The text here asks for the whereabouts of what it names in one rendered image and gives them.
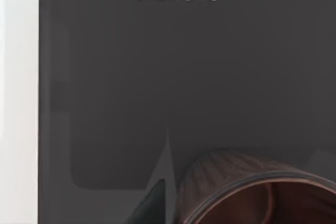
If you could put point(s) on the brown ribbed cup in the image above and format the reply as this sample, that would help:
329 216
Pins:
252 190

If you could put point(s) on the dark grey microwave door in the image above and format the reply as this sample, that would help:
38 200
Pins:
157 77

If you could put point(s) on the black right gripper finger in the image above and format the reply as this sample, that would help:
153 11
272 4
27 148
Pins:
155 203

